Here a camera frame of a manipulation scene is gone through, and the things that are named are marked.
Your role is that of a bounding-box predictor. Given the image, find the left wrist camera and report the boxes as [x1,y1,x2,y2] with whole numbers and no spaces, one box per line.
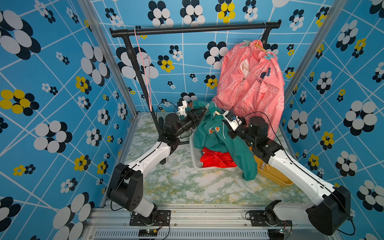
[177,100,191,117]

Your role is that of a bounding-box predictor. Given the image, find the white plastic basket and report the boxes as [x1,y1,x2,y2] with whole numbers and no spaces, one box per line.
[189,133,220,171]

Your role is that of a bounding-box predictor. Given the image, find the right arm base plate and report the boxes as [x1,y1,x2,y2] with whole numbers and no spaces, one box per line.
[245,211,292,228]

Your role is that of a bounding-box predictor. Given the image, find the wooden hanger of pink jacket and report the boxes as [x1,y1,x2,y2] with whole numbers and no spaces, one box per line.
[242,23,267,71]

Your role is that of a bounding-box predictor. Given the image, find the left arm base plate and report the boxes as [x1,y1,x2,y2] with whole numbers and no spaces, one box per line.
[130,210,171,227]

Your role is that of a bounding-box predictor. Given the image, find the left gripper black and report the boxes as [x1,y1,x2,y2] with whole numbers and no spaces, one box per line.
[174,107,206,139]

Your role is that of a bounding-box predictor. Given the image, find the beige clothespin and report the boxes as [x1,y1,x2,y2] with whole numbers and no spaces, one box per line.
[261,163,269,171]

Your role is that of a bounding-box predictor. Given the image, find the yellow plastic tub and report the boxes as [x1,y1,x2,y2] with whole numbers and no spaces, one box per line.
[254,156,294,187]

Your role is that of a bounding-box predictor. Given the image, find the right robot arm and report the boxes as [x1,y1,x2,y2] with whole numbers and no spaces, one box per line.
[223,111,351,236]

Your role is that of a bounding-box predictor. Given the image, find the green letter jacket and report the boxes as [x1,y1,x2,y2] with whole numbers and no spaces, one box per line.
[193,101,258,181]

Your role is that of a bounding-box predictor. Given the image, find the black clothes rack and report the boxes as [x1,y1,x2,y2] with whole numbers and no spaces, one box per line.
[109,19,282,145]

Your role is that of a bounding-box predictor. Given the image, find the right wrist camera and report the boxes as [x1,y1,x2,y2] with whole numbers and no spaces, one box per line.
[223,111,246,131]

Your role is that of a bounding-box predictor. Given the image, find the pink printed jacket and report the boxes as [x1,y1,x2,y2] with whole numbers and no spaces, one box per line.
[213,40,285,140]

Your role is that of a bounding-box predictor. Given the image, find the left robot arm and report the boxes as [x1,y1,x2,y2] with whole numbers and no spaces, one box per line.
[107,102,208,225]

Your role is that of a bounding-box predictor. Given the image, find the green circuit board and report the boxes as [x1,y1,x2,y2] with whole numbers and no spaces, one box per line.
[138,229,158,238]

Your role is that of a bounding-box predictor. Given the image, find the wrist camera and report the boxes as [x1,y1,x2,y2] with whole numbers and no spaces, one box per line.
[223,111,246,131]
[177,100,191,117]

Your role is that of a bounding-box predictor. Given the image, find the red white rainbow jacket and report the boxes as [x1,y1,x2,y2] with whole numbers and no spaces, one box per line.
[200,148,237,168]

